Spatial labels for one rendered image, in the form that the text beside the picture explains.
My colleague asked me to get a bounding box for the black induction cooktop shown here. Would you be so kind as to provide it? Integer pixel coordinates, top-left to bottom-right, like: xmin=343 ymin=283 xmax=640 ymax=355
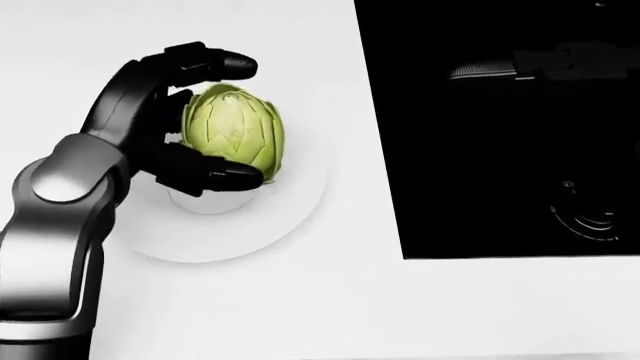
xmin=353 ymin=0 xmax=640 ymax=261

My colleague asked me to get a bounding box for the green artichoke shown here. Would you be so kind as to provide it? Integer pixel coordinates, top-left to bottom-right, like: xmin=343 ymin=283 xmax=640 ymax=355
xmin=180 ymin=82 xmax=286 ymax=185

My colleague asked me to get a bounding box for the white round plate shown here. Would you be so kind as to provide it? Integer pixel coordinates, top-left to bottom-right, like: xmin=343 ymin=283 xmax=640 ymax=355
xmin=105 ymin=76 xmax=331 ymax=264

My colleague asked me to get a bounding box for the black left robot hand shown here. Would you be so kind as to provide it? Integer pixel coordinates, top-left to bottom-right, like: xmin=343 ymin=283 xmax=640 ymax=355
xmin=79 ymin=41 xmax=265 ymax=198

